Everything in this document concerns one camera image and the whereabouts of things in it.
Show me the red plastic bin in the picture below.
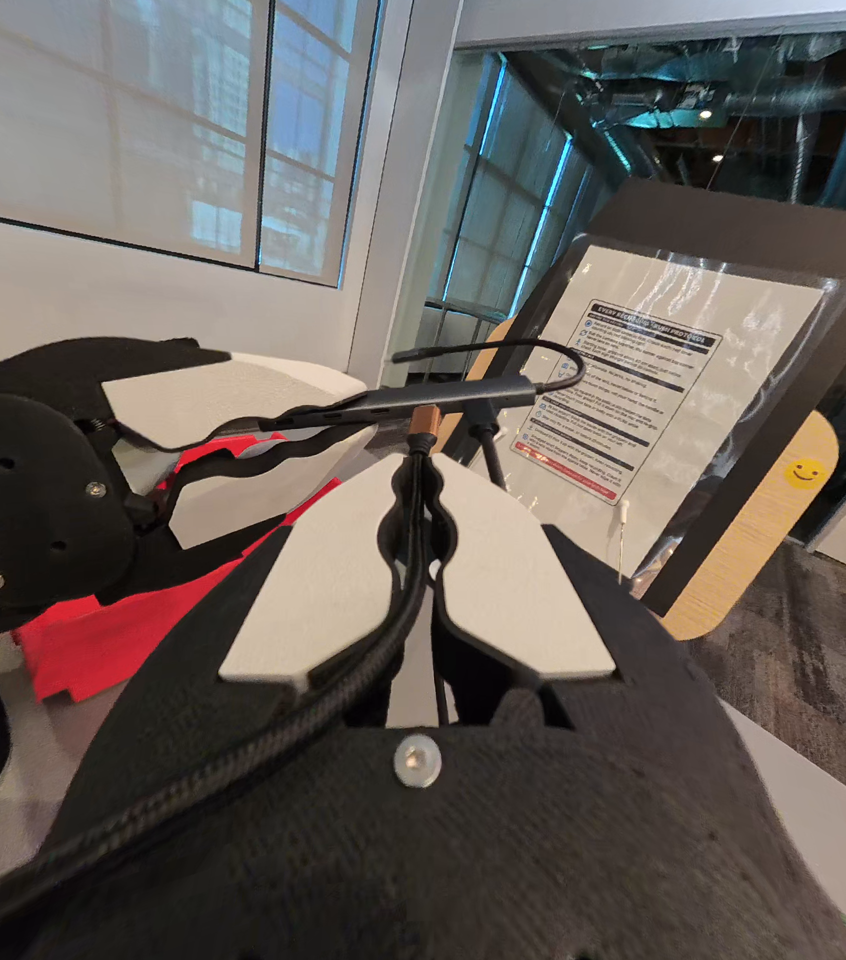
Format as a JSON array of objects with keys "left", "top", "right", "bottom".
[{"left": 12, "top": 438, "right": 343, "bottom": 704}]

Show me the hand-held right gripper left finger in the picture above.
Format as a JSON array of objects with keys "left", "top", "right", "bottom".
[{"left": 219, "top": 452, "right": 413, "bottom": 693}]

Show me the black sign board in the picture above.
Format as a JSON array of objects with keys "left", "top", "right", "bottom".
[{"left": 505, "top": 176, "right": 846, "bottom": 616}]

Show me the grey usb hub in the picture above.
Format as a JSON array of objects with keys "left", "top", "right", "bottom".
[{"left": 258, "top": 377, "right": 537, "bottom": 435}]

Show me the wooden board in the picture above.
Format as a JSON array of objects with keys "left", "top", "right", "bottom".
[{"left": 460, "top": 318, "right": 840, "bottom": 642}]

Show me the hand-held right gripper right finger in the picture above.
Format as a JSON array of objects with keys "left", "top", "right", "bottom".
[{"left": 423, "top": 452, "right": 617, "bottom": 684}]

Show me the window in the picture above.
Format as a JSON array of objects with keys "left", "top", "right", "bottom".
[{"left": 0, "top": 0, "right": 383, "bottom": 290}]

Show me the black braided copper-plug cable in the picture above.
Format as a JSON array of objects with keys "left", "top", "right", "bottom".
[{"left": 0, "top": 403, "right": 443, "bottom": 950}]

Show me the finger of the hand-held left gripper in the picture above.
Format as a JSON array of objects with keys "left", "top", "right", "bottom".
[
  {"left": 100, "top": 352, "right": 369, "bottom": 455},
  {"left": 130, "top": 426, "right": 379, "bottom": 554}
]

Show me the short black hub cable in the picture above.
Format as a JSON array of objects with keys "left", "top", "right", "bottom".
[{"left": 391, "top": 339, "right": 587, "bottom": 399}]

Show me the white instruction sheet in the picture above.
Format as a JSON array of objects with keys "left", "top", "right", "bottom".
[{"left": 510, "top": 243, "right": 840, "bottom": 582}]

